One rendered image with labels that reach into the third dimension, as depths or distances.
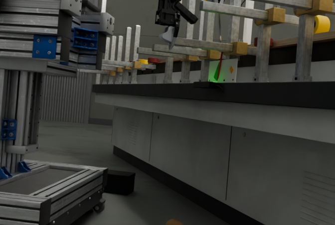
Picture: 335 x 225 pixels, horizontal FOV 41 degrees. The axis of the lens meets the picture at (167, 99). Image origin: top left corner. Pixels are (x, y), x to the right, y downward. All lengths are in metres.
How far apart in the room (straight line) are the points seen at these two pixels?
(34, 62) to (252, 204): 1.14
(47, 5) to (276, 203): 1.21
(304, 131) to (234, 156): 0.84
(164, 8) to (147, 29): 7.13
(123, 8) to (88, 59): 6.96
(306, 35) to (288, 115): 0.27
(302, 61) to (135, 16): 7.62
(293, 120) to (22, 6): 1.05
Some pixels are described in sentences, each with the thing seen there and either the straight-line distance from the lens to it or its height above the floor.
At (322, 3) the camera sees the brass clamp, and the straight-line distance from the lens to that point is 1.50.
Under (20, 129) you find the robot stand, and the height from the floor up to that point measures 0.43.
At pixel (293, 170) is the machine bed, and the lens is 1.90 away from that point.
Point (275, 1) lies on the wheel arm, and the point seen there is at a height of 0.93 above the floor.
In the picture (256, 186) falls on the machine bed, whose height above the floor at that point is 0.25.
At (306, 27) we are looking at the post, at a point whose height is 0.88.
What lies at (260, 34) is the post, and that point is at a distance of 1.75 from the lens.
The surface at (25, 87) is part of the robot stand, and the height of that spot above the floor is 0.61.
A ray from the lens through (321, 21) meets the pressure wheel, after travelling 1.82.
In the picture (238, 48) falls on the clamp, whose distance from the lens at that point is 1.89.
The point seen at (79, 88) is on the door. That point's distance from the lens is 9.11.
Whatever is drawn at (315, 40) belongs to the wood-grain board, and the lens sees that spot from 1.79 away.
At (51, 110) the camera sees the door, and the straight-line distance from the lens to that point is 9.31.
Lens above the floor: 0.61
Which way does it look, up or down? level
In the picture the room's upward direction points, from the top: 5 degrees clockwise
